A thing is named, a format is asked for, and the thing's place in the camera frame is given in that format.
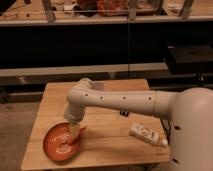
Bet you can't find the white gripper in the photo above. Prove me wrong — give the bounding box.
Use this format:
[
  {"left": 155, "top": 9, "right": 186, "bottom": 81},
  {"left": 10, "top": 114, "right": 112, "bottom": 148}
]
[{"left": 64, "top": 106, "right": 82, "bottom": 137}]

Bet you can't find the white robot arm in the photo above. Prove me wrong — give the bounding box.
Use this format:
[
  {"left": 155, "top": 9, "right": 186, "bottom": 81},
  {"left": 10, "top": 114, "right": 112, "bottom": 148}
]
[{"left": 65, "top": 78, "right": 213, "bottom": 171}]

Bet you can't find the wooden table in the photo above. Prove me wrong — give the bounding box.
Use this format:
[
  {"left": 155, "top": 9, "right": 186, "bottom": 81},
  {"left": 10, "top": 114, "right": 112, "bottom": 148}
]
[{"left": 21, "top": 82, "right": 169, "bottom": 171}]

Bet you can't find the white tube bottle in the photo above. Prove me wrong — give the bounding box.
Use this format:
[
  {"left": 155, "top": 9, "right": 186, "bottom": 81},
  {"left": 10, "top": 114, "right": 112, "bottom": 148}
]
[{"left": 129, "top": 123, "right": 168, "bottom": 146}]

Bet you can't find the grey metal shelf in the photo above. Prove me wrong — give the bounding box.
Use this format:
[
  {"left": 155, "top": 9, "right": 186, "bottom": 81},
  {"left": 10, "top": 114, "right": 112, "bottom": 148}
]
[{"left": 0, "top": 0, "right": 213, "bottom": 27}]

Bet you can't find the black box on shelf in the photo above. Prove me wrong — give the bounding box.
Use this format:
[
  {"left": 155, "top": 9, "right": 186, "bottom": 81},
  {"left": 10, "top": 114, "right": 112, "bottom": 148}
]
[{"left": 166, "top": 45, "right": 213, "bottom": 74}]

